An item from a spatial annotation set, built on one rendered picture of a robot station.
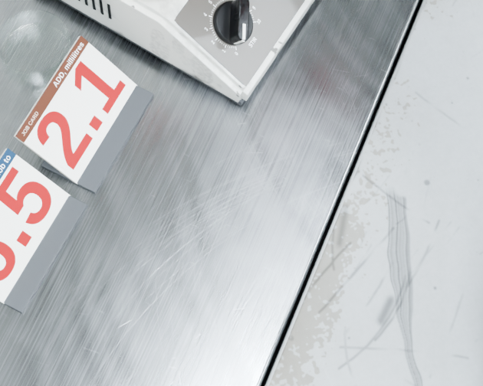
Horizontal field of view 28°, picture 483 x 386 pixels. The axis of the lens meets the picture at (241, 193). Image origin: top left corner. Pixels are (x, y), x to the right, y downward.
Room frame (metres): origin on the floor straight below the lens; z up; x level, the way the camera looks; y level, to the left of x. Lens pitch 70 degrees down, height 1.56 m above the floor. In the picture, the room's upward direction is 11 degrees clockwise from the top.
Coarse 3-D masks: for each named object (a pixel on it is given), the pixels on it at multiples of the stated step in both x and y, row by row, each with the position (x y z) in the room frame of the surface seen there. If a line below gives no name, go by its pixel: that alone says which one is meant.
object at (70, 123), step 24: (72, 72) 0.30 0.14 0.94; (96, 72) 0.31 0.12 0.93; (72, 96) 0.28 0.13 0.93; (96, 96) 0.29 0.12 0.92; (120, 96) 0.30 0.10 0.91; (48, 120) 0.26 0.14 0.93; (72, 120) 0.27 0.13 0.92; (96, 120) 0.27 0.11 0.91; (48, 144) 0.24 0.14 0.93; (72, 144) 0.25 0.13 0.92; (72, 168) 0.23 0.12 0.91
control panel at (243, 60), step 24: (192, 0) 0.36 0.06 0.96; (216, 0) 0.36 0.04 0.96; (264, 0) 0.38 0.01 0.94; (288, 0) 0.39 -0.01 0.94; (192, 24) 0.34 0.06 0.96; (264, 24) 0.36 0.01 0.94; (288, 24) 0.37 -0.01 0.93; (216, 48) 0.33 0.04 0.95; (240, 48) 0.34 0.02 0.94; (264, 48) 0.35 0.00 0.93; (240, 72) 0.32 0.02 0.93
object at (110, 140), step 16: (112, 64) 0.32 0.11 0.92; (128, 80) 0.31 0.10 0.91; (128, 96) 0.30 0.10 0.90; (144, 96) 0.30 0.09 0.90; (112, 112) 0.28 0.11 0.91; (128, 112) 0.29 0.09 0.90; (112, 128) 0.27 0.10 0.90; (128, 128) 0.28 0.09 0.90; (96, 144) 0.26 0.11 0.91; (112, 144) 0.26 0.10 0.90; (48, 160) 0.23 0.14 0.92; (96, 160) 0.25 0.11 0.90; (112, 160) 0.25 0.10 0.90; (64, 176) 0.23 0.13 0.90; (80, 176) 0.23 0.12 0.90; (96, 176) 0.23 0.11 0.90
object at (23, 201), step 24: (24, 168) 0.22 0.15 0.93; (0, 192) 0.20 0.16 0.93; (24, 192) 0.20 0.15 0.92; (48, 192) 0.21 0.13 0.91; (0, 216) 0.18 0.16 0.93; (24, 216) 0.19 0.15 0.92; (0, 240) 0.17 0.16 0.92; (24, 240) 0.17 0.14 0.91; (0, 264) 0.15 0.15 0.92; (0, 288) 0.14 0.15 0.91
